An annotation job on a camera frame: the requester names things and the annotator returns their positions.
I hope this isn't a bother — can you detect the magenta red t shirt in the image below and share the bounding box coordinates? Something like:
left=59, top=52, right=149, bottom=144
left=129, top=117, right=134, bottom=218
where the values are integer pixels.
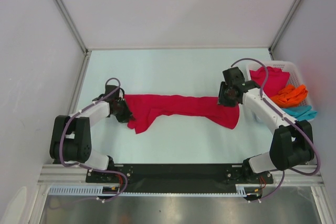
left=249, top=67, right=290, bottom=97
left=125, top=94, right=239, bottom=134

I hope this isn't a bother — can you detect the white plastic laundry basket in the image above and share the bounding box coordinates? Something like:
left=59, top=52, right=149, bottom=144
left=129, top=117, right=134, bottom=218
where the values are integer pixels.
left=246, top=61, right=312, bottom=106

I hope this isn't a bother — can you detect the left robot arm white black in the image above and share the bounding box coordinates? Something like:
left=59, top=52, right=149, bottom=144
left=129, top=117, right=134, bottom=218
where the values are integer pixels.
left=49, top=85, right=134, bottom=182

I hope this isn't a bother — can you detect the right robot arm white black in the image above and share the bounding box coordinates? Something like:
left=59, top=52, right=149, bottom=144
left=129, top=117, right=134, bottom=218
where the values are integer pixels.
left=218, top=67, right=320, bottom=183

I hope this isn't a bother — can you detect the orange t shirt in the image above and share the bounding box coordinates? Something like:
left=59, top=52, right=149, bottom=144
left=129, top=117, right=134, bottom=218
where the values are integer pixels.
left=271, top=84, right=308, bottom=108

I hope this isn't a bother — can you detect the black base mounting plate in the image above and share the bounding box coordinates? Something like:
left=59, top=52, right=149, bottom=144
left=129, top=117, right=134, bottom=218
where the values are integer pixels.
left=86, top=163, right=275, bottom=195

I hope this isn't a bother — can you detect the teal t shirt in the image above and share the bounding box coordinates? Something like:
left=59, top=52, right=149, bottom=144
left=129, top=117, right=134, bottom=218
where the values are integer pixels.
left=282, top=105, right=317, bottom=121

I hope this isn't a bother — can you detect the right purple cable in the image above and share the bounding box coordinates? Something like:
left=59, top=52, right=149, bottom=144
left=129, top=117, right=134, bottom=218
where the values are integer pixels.
left=230, top=58, right=322, bottom=204

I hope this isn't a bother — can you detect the white slotted cable duct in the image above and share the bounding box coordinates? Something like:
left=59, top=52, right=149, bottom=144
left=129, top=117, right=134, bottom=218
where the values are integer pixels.
left=48, top=185, right=261, bottom=197

